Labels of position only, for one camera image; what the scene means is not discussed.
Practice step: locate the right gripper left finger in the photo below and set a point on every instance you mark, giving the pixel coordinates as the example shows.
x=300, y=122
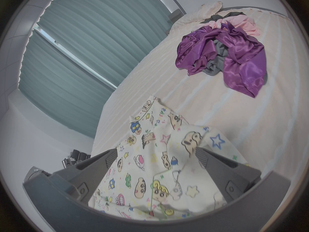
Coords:
x=84, y=179

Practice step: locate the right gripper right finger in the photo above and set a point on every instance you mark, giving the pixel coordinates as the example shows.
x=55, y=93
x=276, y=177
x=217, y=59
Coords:
x=231, y=177

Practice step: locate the white printed pyjama top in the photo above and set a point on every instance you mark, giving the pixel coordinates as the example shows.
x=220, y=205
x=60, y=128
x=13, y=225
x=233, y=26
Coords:
x=149, y=165

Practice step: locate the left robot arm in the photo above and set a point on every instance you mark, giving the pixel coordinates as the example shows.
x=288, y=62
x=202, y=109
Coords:
x=66, y=162

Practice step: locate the bed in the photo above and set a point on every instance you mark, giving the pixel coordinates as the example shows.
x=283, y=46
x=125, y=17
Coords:
x=241, y=129

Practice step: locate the pile of clothes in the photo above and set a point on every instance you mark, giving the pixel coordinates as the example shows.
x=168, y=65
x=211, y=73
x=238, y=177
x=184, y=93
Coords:
x=236, y=54

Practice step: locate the black padded sofa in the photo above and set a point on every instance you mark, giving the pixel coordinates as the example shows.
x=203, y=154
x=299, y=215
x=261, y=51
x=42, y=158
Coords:
x=80, y=155

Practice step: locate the blue-green curtain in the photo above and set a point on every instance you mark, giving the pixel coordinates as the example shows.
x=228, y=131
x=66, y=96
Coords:
x=60, y=86
x=108, y=20

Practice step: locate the pale pink pillow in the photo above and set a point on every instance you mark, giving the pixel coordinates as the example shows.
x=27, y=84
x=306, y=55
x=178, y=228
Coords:
x=205, y=10

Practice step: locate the grey bedside table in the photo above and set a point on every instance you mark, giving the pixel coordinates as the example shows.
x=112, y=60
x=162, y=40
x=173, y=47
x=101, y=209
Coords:
x=175, y=14

